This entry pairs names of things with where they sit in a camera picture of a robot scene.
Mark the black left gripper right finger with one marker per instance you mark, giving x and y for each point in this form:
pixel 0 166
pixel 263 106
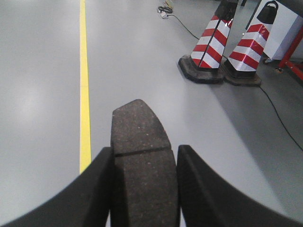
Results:
pixel 207 200

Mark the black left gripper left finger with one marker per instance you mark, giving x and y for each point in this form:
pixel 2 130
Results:
pixel 83 203

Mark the grey brake pad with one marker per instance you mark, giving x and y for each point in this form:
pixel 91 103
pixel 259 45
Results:
pixel 146 189

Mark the red white traffic cone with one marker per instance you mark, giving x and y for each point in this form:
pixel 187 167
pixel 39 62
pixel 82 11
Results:
pixel 202 65
pixel 241 66

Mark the white rolling panel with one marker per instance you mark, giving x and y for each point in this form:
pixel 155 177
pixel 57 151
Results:
pixel 285 28

